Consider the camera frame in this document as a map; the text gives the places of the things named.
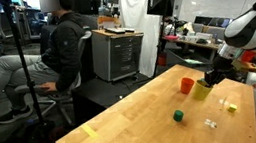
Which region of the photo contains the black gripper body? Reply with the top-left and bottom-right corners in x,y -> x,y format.
211,53 -> 239,82

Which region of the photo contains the yellow plastic cup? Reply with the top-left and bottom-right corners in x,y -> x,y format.
190,77 -> 216,103

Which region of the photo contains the orange plastic cup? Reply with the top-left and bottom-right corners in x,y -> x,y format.
178,75 -> 197,96

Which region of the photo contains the person in orange jacket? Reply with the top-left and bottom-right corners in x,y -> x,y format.
239,49 -> 256,64

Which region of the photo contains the clear plastic toy piece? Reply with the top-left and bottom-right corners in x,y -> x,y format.
218,97 -> 230,112
204,118 -> 218,130

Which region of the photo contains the yellow cube block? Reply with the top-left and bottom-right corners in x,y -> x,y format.
226,103 -> 239,114

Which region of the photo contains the cluttered wooden desk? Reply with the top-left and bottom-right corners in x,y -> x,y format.
160,10 -> 238,59

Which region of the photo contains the green cylinder block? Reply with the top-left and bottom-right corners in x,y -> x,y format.
172,108 -> 186,124

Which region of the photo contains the red canister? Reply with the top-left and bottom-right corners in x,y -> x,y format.
157,51 -> 168,67

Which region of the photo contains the black softbox light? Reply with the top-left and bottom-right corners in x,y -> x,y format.
141,0 -> 189,79

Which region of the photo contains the black remote controller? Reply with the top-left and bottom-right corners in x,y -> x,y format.
123,26 -> 137,35
105,25 -> 127,36

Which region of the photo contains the grey drawer cabinet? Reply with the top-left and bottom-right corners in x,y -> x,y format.
87,22 -> 151,85

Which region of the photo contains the white curtain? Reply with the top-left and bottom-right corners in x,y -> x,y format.
114,0 -> 180,81

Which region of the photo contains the orange cardboard box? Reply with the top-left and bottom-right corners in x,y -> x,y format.
95,12 -> 123,31

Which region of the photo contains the yellow tape strip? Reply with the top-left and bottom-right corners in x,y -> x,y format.
80,121 -> 100,141

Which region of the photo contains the grey office chair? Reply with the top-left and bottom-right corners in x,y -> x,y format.
7,29 -> 104,131

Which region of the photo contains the person in black jacket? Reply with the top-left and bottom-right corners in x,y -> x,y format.
0,0 -> 98,126

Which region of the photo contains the black tripod stand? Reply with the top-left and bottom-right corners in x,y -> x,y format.
0,0 -> 57,139

